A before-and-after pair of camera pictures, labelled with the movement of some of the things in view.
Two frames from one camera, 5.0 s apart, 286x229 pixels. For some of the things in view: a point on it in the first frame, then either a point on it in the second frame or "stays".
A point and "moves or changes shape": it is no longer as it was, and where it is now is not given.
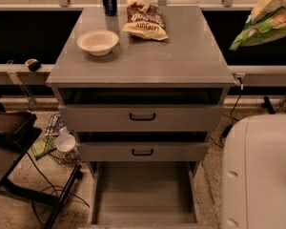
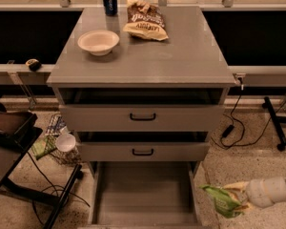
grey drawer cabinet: x=140 y=110 stays
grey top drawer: x=141 y=117 stays
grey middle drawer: x=142 y=152 stays
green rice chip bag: x=276 y=24 moves or changes shape
